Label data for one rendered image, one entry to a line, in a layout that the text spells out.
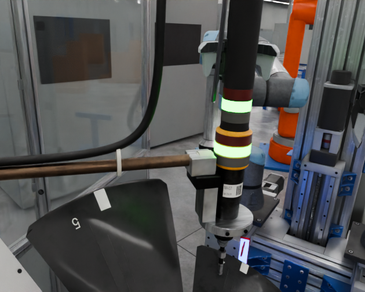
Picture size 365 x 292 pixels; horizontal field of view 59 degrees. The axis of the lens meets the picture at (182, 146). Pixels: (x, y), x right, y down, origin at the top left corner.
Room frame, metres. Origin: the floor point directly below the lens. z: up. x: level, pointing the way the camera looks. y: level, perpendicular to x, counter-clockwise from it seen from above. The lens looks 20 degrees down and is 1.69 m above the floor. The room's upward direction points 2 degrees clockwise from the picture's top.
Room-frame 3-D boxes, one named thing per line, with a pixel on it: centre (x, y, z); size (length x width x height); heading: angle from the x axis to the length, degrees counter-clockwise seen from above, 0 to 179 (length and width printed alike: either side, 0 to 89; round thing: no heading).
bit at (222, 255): (0.37, -0.06, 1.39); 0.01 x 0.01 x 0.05
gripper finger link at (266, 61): (0.57, -0.14, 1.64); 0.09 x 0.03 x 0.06; 19
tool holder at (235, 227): (0.36, -0.05, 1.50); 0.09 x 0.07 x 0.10; 107
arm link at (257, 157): (1.15, -0.25, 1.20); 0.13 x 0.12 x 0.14; 90
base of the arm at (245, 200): (1.15, -0.26, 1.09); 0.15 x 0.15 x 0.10
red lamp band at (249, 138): (0.37, -0.06, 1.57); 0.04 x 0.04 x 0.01
